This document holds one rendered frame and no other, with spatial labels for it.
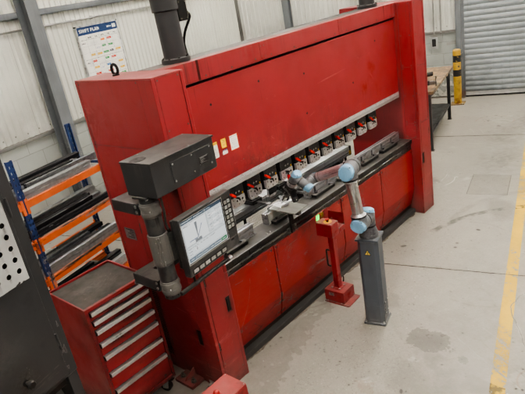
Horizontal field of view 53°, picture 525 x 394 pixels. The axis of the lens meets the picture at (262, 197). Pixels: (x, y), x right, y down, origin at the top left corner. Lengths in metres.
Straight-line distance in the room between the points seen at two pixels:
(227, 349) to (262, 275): 0.64
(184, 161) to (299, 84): 1.83
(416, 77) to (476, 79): 5.47
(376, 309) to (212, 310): 1.39
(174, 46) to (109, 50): 5.49
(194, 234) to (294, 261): 1.66
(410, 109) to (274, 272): 2.53
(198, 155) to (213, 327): 1.35
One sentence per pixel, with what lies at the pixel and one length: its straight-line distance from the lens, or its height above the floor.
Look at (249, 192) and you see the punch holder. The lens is 4.10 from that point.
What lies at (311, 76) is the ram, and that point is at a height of 1.90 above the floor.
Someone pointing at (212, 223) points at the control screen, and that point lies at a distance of 3.10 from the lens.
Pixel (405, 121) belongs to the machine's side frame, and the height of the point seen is 1.07.
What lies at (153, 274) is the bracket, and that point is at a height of 1.21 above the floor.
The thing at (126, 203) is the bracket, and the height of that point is 1.69.
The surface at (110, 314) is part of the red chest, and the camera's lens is 3.68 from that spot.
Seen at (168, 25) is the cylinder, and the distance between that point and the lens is 3.67.
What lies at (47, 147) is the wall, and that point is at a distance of 8.15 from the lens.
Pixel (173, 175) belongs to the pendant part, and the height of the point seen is 1.83.
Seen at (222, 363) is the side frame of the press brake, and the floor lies 0.25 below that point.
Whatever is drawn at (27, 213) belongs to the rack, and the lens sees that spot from 4.72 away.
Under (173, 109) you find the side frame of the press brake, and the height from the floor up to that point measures 2.08.
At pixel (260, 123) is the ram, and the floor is 1.70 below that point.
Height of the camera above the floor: 2.68
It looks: 21 degrees down
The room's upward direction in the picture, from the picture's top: 10 degrees counter-clockwise
